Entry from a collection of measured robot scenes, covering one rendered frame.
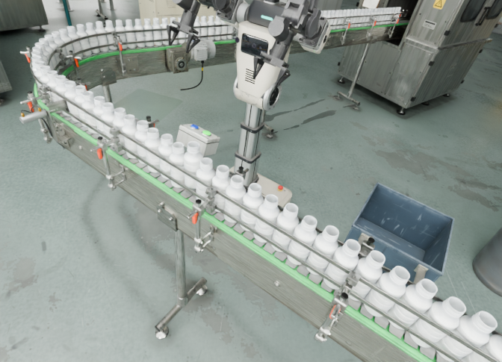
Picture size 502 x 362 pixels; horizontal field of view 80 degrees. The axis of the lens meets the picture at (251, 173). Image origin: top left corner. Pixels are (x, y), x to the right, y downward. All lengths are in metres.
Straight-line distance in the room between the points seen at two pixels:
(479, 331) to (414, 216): 0.68
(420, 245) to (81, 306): 1.77
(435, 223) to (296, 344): 0.99
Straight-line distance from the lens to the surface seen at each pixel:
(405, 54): 4.40
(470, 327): 0.86
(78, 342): 1.96
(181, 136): 1.17
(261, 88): 1.52
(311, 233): 0.82
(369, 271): 0.81
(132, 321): 1.93
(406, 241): 1.54
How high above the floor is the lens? 1.74
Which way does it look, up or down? 40 degrees down
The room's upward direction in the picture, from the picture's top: 9 degrees clockwise
